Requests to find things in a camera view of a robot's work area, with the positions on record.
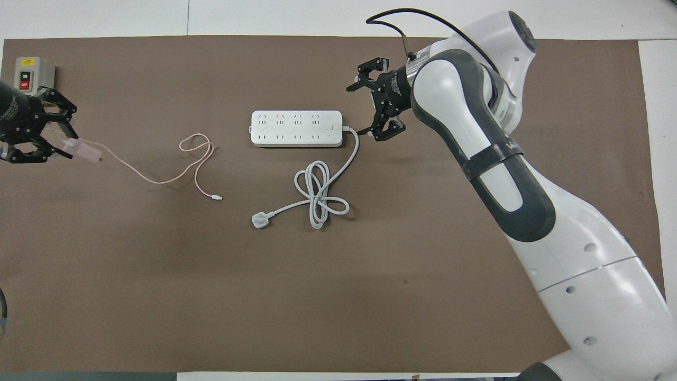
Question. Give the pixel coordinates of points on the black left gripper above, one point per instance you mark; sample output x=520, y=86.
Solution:
x=16, y=119

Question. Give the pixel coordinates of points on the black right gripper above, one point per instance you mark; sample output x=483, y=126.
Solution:
x=394, y=90

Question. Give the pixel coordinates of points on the pink charger adapter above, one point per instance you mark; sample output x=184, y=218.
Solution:
x=84, y=151

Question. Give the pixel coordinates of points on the white power strip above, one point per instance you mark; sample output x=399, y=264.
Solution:
x=296, y=128

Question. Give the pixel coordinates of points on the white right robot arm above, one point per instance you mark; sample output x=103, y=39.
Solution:
x=555, y=211

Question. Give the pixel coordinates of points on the brown table mat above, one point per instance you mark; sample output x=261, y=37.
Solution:
x=338, y=296

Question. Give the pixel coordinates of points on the grey on-off switch box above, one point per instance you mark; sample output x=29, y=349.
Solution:
x=31, y=71

